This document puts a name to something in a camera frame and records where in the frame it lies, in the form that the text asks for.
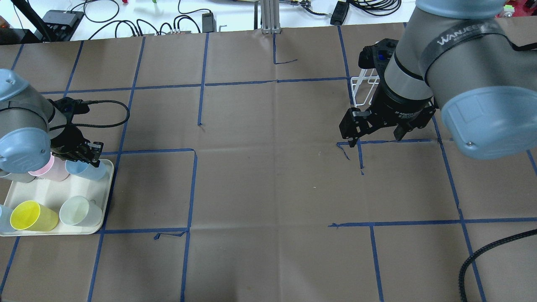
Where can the black electronics box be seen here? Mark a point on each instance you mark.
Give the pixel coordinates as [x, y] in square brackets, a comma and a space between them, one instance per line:
[62, 25]

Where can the cream plastic tray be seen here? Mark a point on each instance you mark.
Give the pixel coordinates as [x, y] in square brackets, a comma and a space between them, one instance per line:
[53, 194]

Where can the cream white plastic cup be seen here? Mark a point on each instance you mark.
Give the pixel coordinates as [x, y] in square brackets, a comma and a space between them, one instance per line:
[78, 211]

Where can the white wire cup rack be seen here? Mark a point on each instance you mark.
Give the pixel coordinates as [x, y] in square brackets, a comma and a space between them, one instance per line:
[363, 87]

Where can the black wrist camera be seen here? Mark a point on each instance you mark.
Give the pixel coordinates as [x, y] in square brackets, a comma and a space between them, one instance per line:
[70, 107]
[378, 55]

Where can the grey plastic cup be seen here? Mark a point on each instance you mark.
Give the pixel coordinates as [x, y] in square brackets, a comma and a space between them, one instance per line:
[17, 177]

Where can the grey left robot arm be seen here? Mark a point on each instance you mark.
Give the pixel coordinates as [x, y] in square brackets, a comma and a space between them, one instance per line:
[33, 128]

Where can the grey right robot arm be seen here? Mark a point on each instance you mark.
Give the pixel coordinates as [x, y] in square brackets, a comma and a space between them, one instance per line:
[453, 56]

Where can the aluminium frame post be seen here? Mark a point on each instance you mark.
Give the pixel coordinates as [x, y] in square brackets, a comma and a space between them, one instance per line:
[270, 17]

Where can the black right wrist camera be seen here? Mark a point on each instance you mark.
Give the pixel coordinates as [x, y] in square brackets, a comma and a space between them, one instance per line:
[378, 55]

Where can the pink plastic cup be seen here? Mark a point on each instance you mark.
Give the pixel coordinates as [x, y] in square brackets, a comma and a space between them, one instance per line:
[54, 170]

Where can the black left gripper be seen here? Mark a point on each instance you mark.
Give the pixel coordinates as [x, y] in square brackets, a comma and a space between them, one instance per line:
[69, 141]

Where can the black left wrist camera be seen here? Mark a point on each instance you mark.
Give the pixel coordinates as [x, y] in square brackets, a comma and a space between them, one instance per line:
[70, 107]

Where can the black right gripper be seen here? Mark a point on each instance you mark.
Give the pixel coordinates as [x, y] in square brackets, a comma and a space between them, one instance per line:
[402, 108]

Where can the black power adapter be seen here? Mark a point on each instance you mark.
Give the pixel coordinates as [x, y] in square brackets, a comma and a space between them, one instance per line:
[339, 13]

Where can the light blue plastic cup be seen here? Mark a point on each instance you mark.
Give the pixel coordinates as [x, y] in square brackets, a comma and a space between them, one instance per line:
[86, 170]

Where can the yellow plastic cup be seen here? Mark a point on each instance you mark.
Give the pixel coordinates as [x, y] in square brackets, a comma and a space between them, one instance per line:
[33, 216]

